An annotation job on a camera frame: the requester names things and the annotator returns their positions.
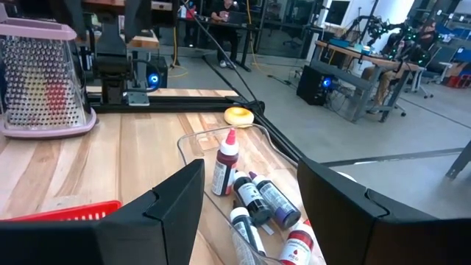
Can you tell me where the yellow floor cable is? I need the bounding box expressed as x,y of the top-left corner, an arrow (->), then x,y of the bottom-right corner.
244,0 -> 268,74
169,21 -> 190,80

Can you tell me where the blue colouring bottle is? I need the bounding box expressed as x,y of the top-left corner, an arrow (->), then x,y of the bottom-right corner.
230,206 -> 266,265

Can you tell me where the computer monitor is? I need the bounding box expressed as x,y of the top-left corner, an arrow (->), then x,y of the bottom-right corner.
322,0 -> 353,27

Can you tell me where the pink box grater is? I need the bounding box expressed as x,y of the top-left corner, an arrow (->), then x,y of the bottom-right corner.
0,3 -> 98,140

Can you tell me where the purple colouring bottle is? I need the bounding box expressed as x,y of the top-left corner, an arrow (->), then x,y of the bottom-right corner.
248,171 -> 302,230

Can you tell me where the dark red colouring bottle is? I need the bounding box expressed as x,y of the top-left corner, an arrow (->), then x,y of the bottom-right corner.
211,127 -> 240,197

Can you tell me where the black aluminium table frame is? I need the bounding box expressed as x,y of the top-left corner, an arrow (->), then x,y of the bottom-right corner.
86,92 -> 308,165

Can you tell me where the person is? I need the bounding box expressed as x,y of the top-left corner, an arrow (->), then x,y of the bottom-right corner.
210,0 -> 241,69
362,18 -> 441,113

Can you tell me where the silver mounting plate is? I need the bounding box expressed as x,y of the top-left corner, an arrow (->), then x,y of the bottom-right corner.
124,91 -> 151,107

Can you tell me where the red plastic basket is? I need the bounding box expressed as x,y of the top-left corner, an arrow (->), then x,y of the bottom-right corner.
0,200 -> 122,222

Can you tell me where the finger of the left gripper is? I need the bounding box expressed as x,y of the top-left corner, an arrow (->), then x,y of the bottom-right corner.
57,0 -> 89,40
123,0 -> 155,44

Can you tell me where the black office desk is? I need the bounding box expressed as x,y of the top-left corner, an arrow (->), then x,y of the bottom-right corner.
176,14 -> 266,73

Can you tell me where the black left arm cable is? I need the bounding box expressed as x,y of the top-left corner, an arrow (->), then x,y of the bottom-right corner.
179,0 -> 261,106

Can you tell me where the clear plastic bin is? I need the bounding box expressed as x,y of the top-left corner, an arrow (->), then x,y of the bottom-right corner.
177,123 -> 328,265

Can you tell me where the black computer tower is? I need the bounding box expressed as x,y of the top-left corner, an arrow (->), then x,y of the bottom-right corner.
146,54 -> 169,89
296,65 -> 338,107

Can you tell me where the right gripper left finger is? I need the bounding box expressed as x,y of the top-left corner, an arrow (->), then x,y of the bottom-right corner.
0,158 -> 206,265

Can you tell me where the black metal leg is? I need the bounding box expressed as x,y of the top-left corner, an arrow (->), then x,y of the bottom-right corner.
445,141 -> 471,180

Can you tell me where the distant black robot rig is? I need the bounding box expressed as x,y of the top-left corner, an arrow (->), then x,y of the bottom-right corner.
344,14 -> 409,49

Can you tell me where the neighbouring wooden table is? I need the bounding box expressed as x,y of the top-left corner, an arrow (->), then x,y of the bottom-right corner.
75,0 -> 174,51

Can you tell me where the bright red colouring bottle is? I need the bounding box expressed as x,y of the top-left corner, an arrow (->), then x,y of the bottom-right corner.
278,219 -> 316,265

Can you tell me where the wooden work desk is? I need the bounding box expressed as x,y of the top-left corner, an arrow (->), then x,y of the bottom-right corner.
311,39 -> 422,124

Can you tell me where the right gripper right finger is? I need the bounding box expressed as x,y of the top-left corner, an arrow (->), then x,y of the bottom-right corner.
297,158 -> 471,265

